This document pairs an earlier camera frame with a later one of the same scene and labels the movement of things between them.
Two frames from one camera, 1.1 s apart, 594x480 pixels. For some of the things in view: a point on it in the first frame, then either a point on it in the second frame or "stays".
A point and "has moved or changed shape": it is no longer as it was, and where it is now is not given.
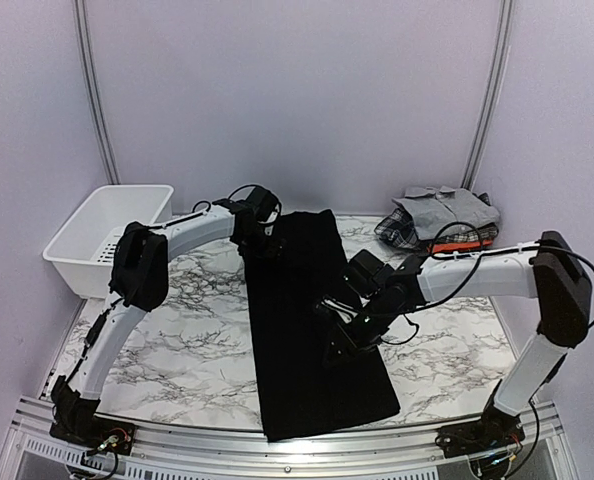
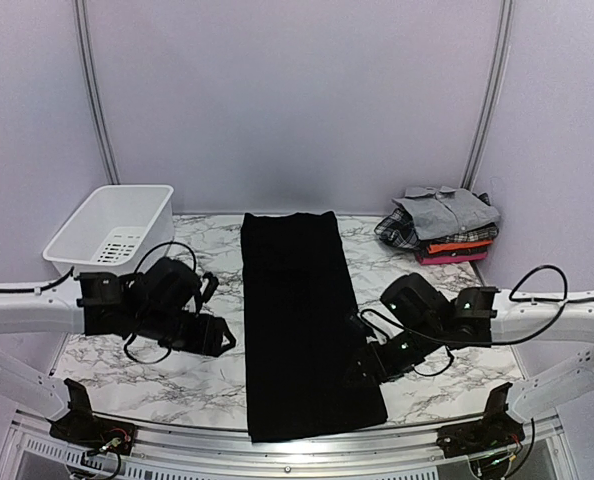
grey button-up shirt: (431, 209) stays
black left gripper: (273, 250) -> (200, 345)
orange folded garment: (437, 247) stays
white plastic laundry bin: (82, 251) stays
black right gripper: (347, 345) -> (371, 357)
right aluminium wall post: (495, 94) stays
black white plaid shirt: (398, 227) stays
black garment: (303, 395) has moved or changed shape
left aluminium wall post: (82, 24) stays
